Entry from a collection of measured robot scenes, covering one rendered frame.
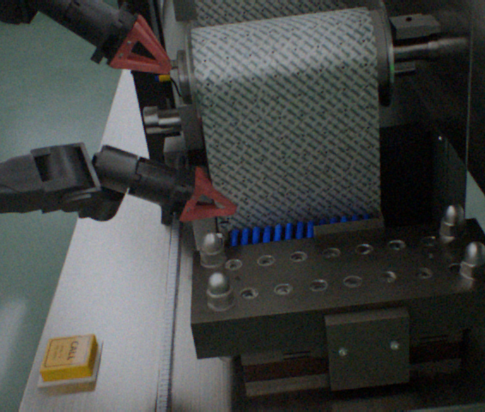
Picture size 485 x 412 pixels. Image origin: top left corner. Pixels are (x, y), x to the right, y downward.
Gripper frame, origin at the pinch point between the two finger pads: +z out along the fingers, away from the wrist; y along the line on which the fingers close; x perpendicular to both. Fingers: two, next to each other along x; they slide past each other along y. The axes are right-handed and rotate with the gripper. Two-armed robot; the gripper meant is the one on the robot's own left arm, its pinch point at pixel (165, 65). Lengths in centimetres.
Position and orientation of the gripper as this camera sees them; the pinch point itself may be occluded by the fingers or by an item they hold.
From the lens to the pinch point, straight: 103.3
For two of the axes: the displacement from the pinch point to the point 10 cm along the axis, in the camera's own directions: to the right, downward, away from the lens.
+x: 5.6, -7.2, -4.1
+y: -0.1, 4.9, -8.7
